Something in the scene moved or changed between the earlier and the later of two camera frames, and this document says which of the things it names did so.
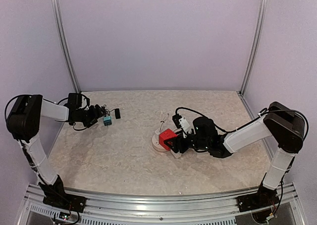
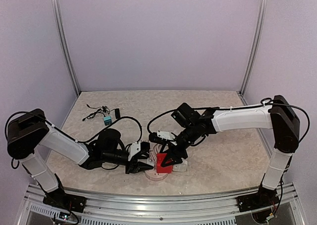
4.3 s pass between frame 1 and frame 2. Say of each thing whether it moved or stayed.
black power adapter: stayed
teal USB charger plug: stayed
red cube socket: moved
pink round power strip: moved
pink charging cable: moved
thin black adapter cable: stayed
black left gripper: moved
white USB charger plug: moved
